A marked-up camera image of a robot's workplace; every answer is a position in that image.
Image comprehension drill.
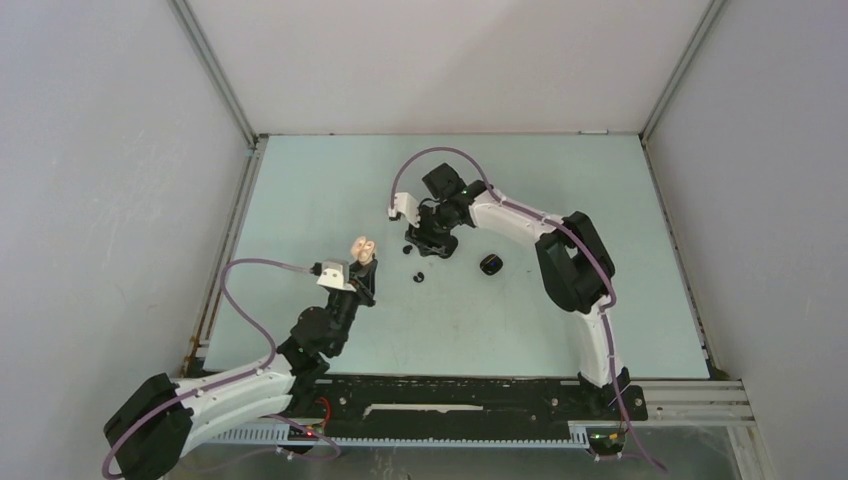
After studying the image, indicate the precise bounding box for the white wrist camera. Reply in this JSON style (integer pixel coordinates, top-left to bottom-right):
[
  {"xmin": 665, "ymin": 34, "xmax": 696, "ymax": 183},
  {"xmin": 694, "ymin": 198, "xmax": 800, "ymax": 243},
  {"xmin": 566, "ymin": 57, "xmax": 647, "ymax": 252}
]
[
  {"xmin": 316, "ymin": 259, "xmax": 353, "ymax": 291},
  {"xmin": 387, "ymin": 192, "xmax": 420, "ymax": 227}
]

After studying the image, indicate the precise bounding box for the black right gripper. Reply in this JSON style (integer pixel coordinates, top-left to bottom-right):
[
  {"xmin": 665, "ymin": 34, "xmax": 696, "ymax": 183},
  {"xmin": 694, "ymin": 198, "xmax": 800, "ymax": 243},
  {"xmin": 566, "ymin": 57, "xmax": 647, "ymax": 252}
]
[{"xmin": 406, "ymin": 202, "xmax": 456, "ymax": 258}]

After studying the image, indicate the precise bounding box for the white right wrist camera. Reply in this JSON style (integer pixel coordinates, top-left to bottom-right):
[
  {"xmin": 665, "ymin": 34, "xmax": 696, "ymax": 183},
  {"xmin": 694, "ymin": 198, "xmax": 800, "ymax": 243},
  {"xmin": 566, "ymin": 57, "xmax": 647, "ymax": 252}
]
[{"xmin": 387, "ymin": 192, "xmax": 420, "ymax": 227}]

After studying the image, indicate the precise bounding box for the pink charging case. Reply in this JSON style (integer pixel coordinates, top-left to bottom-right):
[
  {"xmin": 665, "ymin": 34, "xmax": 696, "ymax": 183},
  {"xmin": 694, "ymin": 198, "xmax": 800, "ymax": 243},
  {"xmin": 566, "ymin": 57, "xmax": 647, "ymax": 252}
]
[{"xmin": 350, "ymin": 236, "xmax": 377, "ymax": 265}]

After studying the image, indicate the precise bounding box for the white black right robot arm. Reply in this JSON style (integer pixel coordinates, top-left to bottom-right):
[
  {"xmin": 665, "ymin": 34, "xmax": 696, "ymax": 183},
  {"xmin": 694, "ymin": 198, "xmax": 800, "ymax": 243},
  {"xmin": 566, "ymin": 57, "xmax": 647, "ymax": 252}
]
[{"xmin": 388, "ymin": 163, "xmax": 629, "ymax": 418}]

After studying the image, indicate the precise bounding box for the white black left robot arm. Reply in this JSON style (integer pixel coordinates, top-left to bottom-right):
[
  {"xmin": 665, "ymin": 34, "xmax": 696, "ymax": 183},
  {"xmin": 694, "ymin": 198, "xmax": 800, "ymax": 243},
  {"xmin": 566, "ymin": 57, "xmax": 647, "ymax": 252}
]
[{"xmin": 101, "ymin": 258, "xmax": 378, "ymax": 479}]

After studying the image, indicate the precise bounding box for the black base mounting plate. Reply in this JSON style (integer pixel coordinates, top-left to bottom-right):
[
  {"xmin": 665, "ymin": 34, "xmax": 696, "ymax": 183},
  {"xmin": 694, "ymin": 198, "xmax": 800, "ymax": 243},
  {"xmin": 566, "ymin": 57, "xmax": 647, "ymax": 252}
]
[{"xmin": 282, "ymin": 375, "xmax": 648, "ymax": 442}]

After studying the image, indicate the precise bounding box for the aluminium frame rail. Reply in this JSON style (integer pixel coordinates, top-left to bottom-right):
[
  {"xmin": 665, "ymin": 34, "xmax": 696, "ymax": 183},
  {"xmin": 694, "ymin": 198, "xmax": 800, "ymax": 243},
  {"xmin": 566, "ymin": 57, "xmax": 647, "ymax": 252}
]
[{"xmin": 135, "ymin": 377, "xmax": 776, "ymax": 480}]

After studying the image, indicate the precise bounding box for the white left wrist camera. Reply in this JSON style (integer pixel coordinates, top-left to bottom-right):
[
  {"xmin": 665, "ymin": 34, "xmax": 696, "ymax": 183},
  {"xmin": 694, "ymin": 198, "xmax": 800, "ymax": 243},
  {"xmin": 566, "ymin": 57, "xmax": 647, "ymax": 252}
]
[{"xmin": 316, "ymin": 259, "xmax": 353, "ymax": 291}]

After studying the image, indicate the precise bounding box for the grey slotted cable duct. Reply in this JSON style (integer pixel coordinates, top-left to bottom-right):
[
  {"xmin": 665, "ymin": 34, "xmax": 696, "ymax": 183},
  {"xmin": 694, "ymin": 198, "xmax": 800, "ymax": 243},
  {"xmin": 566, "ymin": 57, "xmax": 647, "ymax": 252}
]
[{"xmin": 173, "ymin": 423, "xmax": 591, "ymax": 446}]

